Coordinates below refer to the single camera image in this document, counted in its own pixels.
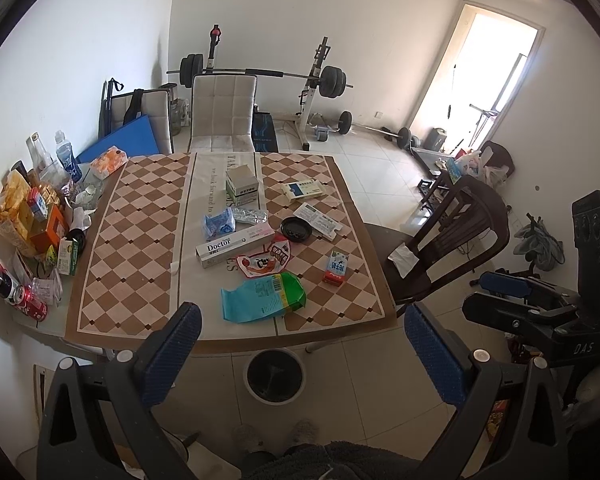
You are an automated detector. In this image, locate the grey fuzzy slipper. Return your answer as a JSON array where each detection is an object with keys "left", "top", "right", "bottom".
[
  {"left": 232, "top": 425, "right": 265, "bottom": 455},
  {"left": 289, "top": 419, "right": 320, "bottom": 448}
]

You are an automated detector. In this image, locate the blue folded mat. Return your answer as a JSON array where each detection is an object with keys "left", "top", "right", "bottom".
[{"left": 76, "top": 115, "right": 160, "bottom": 164}]

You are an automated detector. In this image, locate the red white snack wrapper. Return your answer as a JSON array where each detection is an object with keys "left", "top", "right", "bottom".
[{"left": 236, "top": 238, "right": 291, "bottom": 280}]

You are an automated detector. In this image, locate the blue label water bottle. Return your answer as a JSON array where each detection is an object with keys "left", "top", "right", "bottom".
[{"left": 55, "top": 130, "right": 83, "bottom": 183}]

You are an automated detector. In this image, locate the yellow snack bag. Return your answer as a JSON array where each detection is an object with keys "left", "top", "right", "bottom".
[{"left": 0, "top": 170, "right": 38, "bottom": 258}]

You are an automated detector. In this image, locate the red cola can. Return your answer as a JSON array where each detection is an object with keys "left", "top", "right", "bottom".
[{"left": 14, "top": 285, "right": 48, "bottom": 322}]

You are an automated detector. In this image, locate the checkered brown tablecloth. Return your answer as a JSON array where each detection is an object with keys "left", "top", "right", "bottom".
[{"left": 65, "top": 153, "right": 396, "bottom": 352}]

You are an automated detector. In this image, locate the orange box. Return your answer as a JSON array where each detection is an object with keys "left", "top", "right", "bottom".
[{"left": 30, "top": 204, "right": 69, "bottom": 254}]

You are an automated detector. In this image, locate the cream blue medicine box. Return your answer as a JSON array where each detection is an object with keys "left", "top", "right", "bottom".
[{"left": 280, "top": 179, "right": 325, "bottom": 203}]

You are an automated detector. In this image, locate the green white drink carton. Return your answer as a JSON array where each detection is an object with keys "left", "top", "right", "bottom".
[{"left": 57, "top": 238, "right": 79, "bottom": 276}]

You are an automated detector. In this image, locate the red blue small carton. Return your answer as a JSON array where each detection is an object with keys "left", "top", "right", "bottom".
[{"left": 323, "top": 250, "right": 349, "bottom": 286}]

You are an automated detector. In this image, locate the teal green snack bag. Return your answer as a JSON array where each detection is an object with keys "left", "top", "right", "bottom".
[{"left": 221, "top": 271, "right": 306, "bottom": 324}]

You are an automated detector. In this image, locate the orange white tissue pack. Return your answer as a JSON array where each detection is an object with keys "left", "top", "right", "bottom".
[{"left": 90, "top": 146, "right": 129, "bottom": 181}]

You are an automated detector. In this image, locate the black round plastic lid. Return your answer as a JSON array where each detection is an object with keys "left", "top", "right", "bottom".
[{"left": 279, "top": 216, "right": 313, "bottom": 244}]

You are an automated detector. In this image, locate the white round trash bin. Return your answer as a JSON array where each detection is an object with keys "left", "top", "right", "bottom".
[{"left": 244, "top": 349, "right": 306, "bottom": 406}]

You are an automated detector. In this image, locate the white green medicine box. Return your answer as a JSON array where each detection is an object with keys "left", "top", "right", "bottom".
[{"left": 225, "top": 165, "right": 259, "bottom": 207}]

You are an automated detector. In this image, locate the silver foil blister pack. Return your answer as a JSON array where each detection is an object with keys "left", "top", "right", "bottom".
[{"left": 232, "top": 207, "right": 268, "bottom": 226}]

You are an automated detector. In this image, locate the grey fuzzy right slipper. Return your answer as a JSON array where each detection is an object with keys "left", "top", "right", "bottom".
[{"left": 289, "top": 419, "right": 320, "bottom": 448}]

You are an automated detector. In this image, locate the blue plastic wrapper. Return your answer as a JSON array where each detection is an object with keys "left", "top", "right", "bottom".
[{"left": 202, "top": 207, "right": 236, "bottom": 240}]

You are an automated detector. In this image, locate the white Doctor toothpaste box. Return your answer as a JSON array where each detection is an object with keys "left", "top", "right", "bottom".
[{"left": 196, "top": 223, "right": 275, "bottom": 268}]

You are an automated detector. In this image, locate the white leather chair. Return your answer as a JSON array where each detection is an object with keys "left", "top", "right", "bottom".
[{"left": 189, "top": 75, "right": 257, "bottom": 152}]

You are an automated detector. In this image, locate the dark brown wooden chair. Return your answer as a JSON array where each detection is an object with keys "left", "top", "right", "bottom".
[{"left": 365, "top": 176, "right": 510, "bottom": 316}]

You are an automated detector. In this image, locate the grey fuzzy left slipper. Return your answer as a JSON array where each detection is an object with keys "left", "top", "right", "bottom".
[{"left": 232, "top": 425, "right": 265, "bottom": 455}]

